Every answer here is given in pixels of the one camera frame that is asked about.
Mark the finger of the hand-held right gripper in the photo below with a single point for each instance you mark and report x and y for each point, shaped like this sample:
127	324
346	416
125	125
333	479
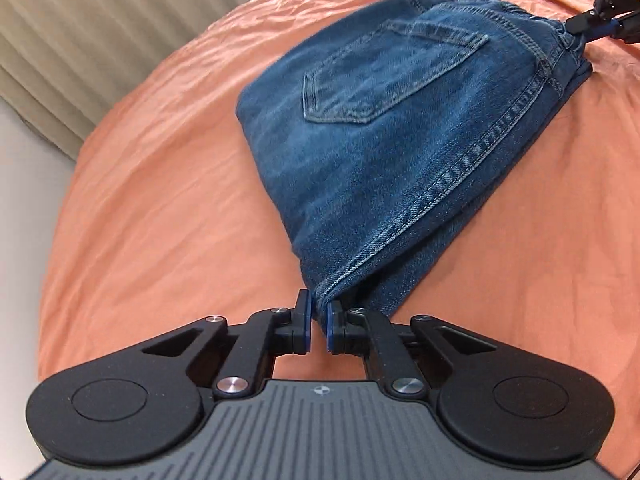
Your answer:
629	30
582	22

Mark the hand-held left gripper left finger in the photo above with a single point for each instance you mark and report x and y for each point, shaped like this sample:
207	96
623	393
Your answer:
308	331

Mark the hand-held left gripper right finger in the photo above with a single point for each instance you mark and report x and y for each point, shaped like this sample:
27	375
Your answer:
330	331

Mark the blue denim pants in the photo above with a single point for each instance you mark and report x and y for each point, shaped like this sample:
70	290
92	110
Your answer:
420	145

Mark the orange bed sheet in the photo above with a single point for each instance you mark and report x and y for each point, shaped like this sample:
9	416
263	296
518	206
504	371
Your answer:
165	200

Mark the beige pleated curtain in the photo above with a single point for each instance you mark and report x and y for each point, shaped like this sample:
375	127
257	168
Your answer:
85	45

